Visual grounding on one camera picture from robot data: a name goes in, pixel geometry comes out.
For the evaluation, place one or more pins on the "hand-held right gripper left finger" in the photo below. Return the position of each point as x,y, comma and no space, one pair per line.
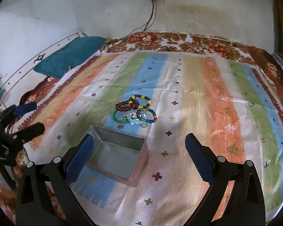
79,160

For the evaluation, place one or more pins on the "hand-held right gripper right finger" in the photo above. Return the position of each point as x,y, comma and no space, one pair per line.
199,161

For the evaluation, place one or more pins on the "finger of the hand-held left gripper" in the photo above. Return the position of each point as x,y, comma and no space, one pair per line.
26,108
33,130

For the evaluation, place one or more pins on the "rectangular metal tin box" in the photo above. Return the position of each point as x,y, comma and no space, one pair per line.
115,157

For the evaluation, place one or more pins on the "green jade bangle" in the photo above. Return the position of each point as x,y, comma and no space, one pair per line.
115,119

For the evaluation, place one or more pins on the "white headboard panel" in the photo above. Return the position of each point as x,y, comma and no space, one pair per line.
26,68

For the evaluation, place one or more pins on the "striped colourful mat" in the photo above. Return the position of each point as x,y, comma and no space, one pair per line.
202,98

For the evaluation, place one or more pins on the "teal pillow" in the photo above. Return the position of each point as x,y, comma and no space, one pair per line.
68,54

